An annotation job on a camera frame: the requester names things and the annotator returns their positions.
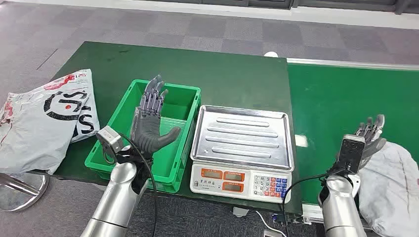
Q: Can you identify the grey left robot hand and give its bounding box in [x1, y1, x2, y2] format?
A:
[129, 74, 182, 157]

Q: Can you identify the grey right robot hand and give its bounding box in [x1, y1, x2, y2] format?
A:
[355, 114, 387, 171]

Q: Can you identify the grey parcel bag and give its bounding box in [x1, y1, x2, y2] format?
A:
[358, 141, 419, 237]

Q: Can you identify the green conveyor belt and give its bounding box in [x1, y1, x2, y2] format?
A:
[287, 58, 419, 230]

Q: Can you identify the conveyor connector block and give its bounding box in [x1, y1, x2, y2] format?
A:
[271, 212, 292, 225]

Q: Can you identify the green plastic crate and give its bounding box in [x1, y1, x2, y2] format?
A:
[84, 79, 202, 194]

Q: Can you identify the white printed mailer bag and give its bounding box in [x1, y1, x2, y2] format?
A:
[42, 69, 101, 143]

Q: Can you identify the white scale with steel tray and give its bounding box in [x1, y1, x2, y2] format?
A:
[190, 104, 294, 204]

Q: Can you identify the large grey logo mailer bag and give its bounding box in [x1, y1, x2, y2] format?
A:
[0, 83, 90, 176]

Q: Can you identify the white table foot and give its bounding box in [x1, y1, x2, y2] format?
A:
[232, 206, 250, 218]

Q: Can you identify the round chrome stand base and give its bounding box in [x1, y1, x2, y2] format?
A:
[0, 171, 50, 212]

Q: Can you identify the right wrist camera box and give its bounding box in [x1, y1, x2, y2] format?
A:
[337, 134, 366, 175]

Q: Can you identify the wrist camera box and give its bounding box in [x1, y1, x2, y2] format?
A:
[337, 134, 366, 175]
[95, 125, 125, 155]

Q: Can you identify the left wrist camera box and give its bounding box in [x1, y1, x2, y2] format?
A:
[95, 125, 125, 155]

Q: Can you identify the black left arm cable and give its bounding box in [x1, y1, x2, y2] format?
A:
[103, 131, 159, 237]

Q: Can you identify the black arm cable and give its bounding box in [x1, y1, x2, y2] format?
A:
[103, 131, 159, 237]
[282, 168, 348, 237]

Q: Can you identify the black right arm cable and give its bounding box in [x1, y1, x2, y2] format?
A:
[282, 168, 348, 237]

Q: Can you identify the white power cable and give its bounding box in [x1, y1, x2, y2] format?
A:
[255, 210, 287, 237]

